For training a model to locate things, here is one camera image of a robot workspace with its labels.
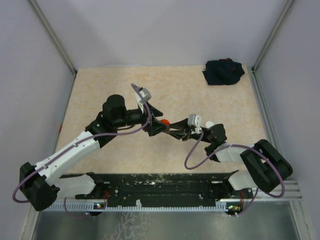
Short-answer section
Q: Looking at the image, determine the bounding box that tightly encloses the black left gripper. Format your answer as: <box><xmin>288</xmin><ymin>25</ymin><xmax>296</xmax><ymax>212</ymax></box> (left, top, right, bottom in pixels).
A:
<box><xmin>114</xmin><ymin>101</ymin><xmax>170</xmax><ymax>136</ymax></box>

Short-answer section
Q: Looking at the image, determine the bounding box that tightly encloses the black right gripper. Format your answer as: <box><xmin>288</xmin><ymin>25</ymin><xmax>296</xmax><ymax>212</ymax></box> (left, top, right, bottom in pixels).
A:
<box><xmin>166</xmin><ymin>118</ymin><xmax>213</xmax><ymax>144</ymax></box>

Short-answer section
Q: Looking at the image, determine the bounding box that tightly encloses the orange earbud charging case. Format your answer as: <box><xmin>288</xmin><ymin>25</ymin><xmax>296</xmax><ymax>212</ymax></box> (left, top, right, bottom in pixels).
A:
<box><xmin>160</xmin><ymin>119</ymin><xmax>170</xmax><ymax>127</ymax></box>

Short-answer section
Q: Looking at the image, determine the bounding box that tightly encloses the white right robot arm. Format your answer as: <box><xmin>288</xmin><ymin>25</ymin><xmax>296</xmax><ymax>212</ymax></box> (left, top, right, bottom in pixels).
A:
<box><xmin>166</xmin><ymin>114</ymin><xmax>293</xmax><ymax>198</ymax></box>

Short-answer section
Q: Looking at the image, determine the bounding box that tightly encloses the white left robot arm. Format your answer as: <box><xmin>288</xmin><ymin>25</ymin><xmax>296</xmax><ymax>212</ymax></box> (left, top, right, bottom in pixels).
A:
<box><xmin>19</xmin><ymin>94</ymin><xmax>170</xmax><ymax>212</ymax></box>

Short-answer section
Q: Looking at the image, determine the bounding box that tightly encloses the dark crumpled cloth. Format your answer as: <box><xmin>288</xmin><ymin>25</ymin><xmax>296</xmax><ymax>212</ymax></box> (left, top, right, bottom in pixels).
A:
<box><xmin>202</xmin><ymin>58</ymin><xmax>245</xmax><ymax>86</ymax></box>

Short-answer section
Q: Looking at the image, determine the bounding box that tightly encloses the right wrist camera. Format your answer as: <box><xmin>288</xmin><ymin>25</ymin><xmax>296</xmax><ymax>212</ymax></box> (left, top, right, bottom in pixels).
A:
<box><xmin>187</xmin><ymin>114</ymin><xmax>202</xmax><ymax>134</ymax></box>

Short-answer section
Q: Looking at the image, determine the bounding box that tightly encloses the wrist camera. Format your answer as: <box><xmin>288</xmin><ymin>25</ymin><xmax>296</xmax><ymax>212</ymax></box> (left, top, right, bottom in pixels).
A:
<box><xmin>135</xmin><ymin>86</ymin><xmax>152</xmax><ymax>113</ymax></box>
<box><xmin>187</xmin><ymin>114</ymin><xmax>202</xmax><ymax>134</ymax></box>

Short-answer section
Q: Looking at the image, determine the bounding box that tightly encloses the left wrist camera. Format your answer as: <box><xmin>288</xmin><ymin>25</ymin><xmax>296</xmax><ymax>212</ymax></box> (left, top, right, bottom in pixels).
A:
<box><xmin>135</xmin><ymin>86</ymin><xmax>152</xmax><ymax>113</ymax></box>

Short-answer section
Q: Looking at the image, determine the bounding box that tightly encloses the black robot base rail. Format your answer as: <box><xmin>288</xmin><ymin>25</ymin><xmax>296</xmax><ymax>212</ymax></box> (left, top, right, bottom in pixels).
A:
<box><xmin>75</xmin><ymin>173</ymin><xmax>253</xmax><ymax>208</ymax></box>

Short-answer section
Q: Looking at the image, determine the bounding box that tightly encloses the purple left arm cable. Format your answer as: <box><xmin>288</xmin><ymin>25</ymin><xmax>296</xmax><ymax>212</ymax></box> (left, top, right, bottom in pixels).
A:
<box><xmin>11</xmin><ymin>83</ymin><xmax>152</xmax><ymax>203</ymax></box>

